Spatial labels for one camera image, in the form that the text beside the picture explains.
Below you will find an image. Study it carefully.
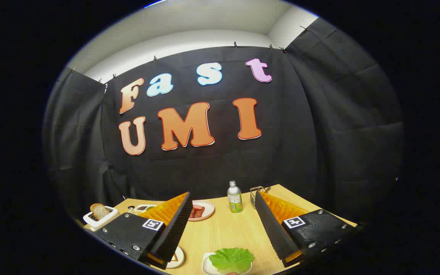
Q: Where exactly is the green label metal bottle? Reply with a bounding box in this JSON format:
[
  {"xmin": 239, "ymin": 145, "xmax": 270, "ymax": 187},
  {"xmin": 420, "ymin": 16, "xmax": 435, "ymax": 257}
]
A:
[{"xmin": 227, "ymin": 181, "xmax": 243, "ymax": 213}]

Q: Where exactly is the white divided seasoning dish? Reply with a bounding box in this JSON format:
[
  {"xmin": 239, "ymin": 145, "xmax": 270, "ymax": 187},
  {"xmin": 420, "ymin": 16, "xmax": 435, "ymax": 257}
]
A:
[{"xmin": 134, "ymin": 204, "xmax": 157, "ymax": 215}]

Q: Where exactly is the white toaster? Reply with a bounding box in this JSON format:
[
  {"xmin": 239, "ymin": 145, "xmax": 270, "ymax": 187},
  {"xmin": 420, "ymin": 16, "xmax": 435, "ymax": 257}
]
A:
[{"xmin": 83, "ymin": 205, "xmax": 119, "ymax": 231}]

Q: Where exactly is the green lettuce leaf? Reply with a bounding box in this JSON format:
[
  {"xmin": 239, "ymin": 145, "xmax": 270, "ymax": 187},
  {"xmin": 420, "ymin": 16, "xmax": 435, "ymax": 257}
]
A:
[{"xmin": 209, "ymin": 247, "xmax": 255, "ymax": 275}]

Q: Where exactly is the metal wire utensil basket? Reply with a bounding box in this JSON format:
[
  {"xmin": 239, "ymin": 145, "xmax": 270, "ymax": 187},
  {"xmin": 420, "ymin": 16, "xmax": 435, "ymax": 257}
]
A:
[{"xmin": 250, "ymin": 186, "xmax": 271, "ymax": 209}]

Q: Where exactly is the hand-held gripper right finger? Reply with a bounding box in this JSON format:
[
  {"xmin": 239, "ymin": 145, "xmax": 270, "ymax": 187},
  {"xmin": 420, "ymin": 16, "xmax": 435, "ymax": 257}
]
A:
[{"xmin": 255, "ymin": 190, "xmax": 358, "ymax": 268}]

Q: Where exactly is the round white plate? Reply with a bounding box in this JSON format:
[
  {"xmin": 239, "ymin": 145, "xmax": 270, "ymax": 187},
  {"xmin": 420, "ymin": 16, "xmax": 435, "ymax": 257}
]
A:
[{"xmin": 166, "ymin": 246, "xmax": 185, "ymax": 269}]

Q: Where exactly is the pink plate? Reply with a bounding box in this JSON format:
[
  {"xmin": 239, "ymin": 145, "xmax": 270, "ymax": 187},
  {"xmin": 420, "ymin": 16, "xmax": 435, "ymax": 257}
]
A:
[{"xmin": 189, "ymin": 200, "xmax": 215, "ymax": 222}]

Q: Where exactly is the toasted bread slice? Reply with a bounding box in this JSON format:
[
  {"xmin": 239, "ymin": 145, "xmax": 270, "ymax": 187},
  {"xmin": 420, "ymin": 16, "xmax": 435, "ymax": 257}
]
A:
[{"xmin": 90, "ymin": 203, "xmax": 110, "ymax": 221}]

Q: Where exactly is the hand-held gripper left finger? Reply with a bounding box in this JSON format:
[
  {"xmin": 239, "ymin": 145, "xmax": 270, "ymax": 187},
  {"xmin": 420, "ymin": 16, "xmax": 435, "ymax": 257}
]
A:
[{"xmin": 95, "ymin": 192, "xmax": 193, "ymax": 270}]

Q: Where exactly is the square white plate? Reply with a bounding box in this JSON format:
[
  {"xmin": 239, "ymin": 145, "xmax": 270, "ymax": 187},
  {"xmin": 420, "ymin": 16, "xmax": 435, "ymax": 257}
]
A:
[{"xmin": 202, "ymin": 252, "xmax": 254, "ymax": 275}]

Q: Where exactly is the black backdrop cloth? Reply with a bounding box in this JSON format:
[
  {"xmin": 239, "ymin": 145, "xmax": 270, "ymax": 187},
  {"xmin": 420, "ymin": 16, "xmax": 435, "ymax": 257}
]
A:
[{"xmin": 42, "ymin": 17, "xmax": 406, "ymax": 226}]

